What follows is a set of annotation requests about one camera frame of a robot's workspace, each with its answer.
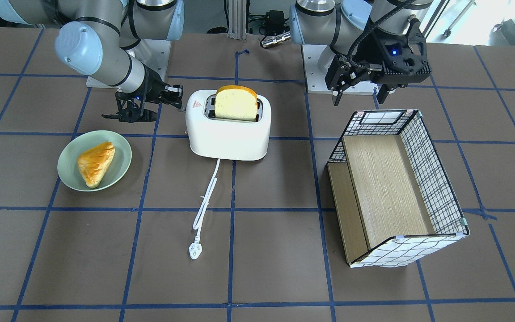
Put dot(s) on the white two-slot toaster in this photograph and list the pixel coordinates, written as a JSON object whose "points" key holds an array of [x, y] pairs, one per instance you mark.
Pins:
{"points": [[226, 138]]}

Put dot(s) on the wire grid wooden shelf box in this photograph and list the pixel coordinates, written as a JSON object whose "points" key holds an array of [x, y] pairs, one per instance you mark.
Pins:
{"points": [[393, 198]]}

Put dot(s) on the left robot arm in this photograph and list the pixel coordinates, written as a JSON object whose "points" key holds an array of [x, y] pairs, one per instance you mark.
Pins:
{"points": [[342, 25]]}

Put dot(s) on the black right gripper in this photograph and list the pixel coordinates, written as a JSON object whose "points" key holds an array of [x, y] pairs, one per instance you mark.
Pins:
{"points": [[152, 86]]}

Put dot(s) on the silver metal cylinder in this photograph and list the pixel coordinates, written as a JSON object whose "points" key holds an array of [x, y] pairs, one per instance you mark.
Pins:
{"points": [[270, 41]]}

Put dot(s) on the aluminium frame post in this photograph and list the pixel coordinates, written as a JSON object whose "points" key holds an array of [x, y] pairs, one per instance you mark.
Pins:
{"points": [[237, 12]]}

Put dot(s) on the toast bread slice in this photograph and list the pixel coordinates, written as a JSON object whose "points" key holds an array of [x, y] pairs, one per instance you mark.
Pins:
{"points": [[236, 102]]}

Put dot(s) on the black power adapter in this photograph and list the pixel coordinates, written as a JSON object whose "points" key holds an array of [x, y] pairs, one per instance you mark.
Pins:
{"points": [[274, 20]]}

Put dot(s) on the pale green plate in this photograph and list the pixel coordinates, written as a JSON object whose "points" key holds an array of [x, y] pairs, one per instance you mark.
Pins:
{"points": [[67, 164]]}

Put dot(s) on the golden triangular pastry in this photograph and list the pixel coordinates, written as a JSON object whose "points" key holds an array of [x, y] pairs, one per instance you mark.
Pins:
{"points": [[93, 163]]}

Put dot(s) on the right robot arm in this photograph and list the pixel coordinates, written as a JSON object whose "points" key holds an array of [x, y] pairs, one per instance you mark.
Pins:
{"points": [[98, 38]]}

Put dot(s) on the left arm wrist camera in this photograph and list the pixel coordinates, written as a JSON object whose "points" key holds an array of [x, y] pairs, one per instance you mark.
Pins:
{"points": [[403, 58]]}

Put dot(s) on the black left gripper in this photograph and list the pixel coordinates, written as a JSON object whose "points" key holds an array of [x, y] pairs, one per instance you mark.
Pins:
{"points": [[375, 52]]}

